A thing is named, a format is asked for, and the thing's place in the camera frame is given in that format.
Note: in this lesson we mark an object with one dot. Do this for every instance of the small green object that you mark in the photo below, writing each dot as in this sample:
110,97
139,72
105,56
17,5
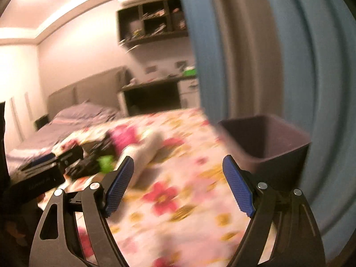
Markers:
106,164

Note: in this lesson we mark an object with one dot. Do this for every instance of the grey padded headboard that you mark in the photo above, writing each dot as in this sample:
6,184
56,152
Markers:
91,89

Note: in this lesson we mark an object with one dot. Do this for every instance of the white wardrobe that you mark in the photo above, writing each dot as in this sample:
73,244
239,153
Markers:
16,89

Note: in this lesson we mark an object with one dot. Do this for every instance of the white drawer cabinet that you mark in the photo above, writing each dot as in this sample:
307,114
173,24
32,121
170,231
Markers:
189,91

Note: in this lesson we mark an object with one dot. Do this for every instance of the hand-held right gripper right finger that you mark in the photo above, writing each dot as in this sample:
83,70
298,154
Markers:
239,186

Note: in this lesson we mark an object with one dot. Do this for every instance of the floral bedsheet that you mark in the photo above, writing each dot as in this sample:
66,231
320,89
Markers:
180,200

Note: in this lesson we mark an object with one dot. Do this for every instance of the white checked paper cup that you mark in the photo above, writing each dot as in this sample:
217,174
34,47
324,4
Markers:
147,153

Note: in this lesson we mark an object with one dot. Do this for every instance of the dark wall shelf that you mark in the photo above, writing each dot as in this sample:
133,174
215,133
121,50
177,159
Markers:
130,22

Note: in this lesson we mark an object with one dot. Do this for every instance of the group of small figurines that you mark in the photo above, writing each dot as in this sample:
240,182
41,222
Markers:
155,14

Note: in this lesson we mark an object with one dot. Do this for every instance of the blue and grey curtain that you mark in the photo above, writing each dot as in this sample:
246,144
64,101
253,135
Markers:
306,61

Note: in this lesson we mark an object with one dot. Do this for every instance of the purple striped blanket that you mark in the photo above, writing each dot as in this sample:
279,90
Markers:
75,116

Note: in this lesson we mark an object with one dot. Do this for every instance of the green box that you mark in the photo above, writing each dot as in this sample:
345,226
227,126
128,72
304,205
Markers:
189,72

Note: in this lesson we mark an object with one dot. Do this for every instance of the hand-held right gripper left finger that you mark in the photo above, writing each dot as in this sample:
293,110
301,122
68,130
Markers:
119,183

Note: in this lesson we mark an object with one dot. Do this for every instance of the grey wall socket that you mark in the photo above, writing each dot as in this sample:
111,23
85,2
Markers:
180,64

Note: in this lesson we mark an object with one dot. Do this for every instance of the dark desk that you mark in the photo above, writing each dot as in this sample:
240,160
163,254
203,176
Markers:
150,84

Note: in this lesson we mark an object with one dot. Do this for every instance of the black bedside table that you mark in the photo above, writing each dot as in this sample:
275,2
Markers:
41,122

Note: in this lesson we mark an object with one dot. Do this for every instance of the purple plastic bin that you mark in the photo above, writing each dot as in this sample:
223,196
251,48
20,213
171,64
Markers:
278,144

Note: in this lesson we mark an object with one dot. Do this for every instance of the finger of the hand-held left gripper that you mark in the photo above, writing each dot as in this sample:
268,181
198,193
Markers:
97,147
83,168

